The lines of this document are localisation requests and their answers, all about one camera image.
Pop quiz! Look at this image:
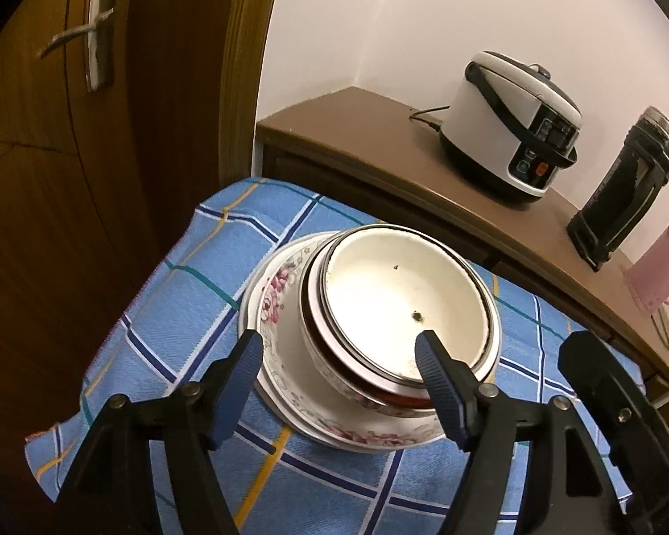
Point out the silver door handle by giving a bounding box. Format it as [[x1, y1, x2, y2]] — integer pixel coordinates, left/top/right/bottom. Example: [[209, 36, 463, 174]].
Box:
[[37, 0, 117, 92]]

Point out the brown wooden sideboard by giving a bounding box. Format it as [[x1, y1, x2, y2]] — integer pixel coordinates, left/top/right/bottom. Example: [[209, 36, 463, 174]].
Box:
[[256, 87, 669, 399]]

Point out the red plastic bowl pink inside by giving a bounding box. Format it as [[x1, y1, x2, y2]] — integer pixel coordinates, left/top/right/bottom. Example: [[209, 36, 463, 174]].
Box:
[[298, 267, 433, 418]]

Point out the black tall thermos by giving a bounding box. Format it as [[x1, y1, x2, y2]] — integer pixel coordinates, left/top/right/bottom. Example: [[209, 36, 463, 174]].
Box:
[[567, 107, 669, 271]]

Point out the stainless steel bowl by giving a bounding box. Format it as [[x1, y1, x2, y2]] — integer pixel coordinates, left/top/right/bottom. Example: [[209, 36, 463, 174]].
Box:
[[304, 230, 503, 400]]

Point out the blue enamel bowl white inside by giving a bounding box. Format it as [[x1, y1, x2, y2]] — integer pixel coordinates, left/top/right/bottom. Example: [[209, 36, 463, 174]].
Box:
[[318, 223, 500, 389]]

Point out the black kettle power cable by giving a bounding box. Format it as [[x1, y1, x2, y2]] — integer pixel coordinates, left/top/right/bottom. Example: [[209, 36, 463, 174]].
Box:
[[650, 308, 669, 352]]

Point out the white black rice cooker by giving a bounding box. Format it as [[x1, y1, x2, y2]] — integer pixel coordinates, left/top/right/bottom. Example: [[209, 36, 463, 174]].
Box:
[[438, 51, 582, 203]]

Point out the plain beige flat plate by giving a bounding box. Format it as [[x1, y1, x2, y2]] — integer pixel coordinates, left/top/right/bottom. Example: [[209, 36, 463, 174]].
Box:
[[238, 229, 447, 453]]

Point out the brown wooden door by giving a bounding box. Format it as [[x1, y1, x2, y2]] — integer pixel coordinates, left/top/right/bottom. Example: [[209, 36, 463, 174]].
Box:
[[0, 0, 274, 534]]

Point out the pink electric kettle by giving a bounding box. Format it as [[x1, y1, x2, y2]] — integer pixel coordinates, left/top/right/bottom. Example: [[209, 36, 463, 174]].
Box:
[[624, 226, 669, 315]]

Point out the white plate pink floral rim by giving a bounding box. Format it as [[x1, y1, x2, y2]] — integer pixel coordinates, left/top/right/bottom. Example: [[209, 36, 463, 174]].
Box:
[[252, 229, 447, 449]]

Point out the black rice cooker cable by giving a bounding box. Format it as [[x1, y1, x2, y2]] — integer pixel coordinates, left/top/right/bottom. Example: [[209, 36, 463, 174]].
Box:
[[408, 104, 452, 134]]

